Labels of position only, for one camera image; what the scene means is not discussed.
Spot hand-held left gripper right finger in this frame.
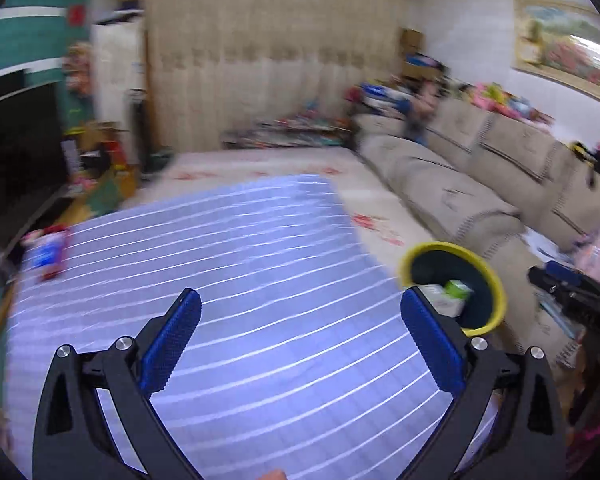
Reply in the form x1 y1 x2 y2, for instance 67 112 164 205
399 286 567 480

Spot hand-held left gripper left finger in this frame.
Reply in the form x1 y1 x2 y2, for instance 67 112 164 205
31 287 203 480

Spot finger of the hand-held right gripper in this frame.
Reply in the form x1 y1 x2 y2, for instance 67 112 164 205
527 260 600 306

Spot small green white carton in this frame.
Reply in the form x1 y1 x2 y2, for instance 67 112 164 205
442 280 473 318

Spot black yellow-rimmed trash bin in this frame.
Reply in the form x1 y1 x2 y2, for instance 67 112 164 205
397 241 507 338

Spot white papers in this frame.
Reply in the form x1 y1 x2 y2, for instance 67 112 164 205
525 230 576 261

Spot blue checked tablecloth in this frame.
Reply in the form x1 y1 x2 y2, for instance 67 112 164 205
2 174 501 480

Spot beige sofa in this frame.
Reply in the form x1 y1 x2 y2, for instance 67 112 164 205
352 97 600 361

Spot pile of plush toys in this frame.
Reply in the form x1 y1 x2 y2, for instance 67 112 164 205
460 82 556 126

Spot open cardboard box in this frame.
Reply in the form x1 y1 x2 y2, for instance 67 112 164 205
70 122 126 156

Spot black tower fan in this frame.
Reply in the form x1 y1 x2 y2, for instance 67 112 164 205
127 89 151 171

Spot large black television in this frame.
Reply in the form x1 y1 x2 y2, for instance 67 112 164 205
0 67 68 241

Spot cluttered glass table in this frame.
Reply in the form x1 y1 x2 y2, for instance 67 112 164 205
222 110 356 150

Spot blue starred bag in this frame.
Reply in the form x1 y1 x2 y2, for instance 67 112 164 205
360 85 411 111

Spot white standing air conditioner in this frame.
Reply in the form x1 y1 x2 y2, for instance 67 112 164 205
90 20 148 171

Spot stack of cardboard boxes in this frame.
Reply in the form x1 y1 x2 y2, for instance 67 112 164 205
400 29 426 78

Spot hanging artificial flowers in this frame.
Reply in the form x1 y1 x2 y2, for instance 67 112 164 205
62 42 93 96

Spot beige patterned curtain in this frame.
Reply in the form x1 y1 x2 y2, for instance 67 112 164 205
117 0 416 153

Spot framed wall painting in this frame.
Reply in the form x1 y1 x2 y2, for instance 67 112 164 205
512 0 600 111

